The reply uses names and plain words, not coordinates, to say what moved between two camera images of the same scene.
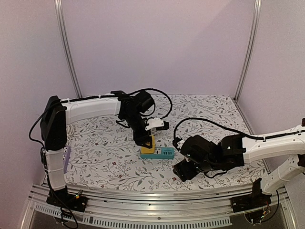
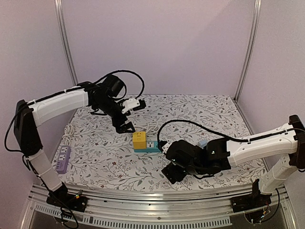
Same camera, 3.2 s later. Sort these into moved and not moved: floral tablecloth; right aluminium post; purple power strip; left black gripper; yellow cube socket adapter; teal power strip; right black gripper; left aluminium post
Moved: teal power strip; left black gripper; yellow cube socket adapter; right black gripper
Not moved: right aluminium post; left aluminium post; purple power strip; floral tablecloth
